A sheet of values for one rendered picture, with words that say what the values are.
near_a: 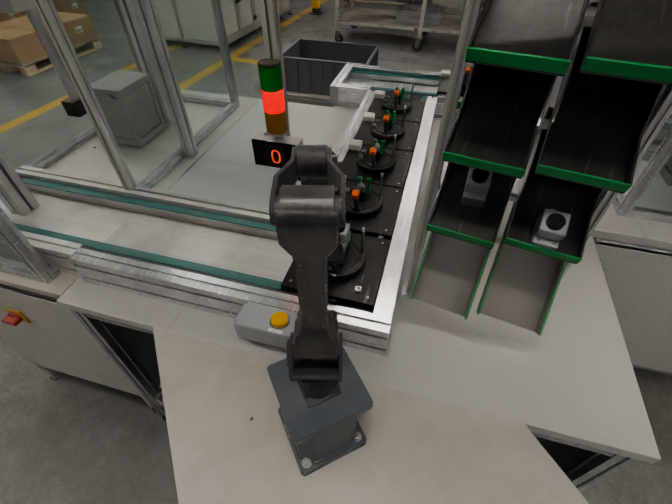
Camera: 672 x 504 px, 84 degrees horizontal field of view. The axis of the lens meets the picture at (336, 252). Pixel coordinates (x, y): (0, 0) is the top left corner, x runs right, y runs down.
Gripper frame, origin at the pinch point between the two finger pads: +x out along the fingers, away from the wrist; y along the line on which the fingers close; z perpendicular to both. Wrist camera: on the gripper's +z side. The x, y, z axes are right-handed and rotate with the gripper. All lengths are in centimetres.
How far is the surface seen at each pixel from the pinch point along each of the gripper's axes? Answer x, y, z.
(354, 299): 13.1, 9.9, -5.0
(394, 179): 26, -38, -26
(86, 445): 102, 21, 111
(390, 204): 22.6, -24.6, -21.7
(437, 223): -7.9, 4.9, -22.7
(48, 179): 24, -55, 93
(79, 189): 23, -48, 81
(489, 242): -10.3, 12.1, -30.2
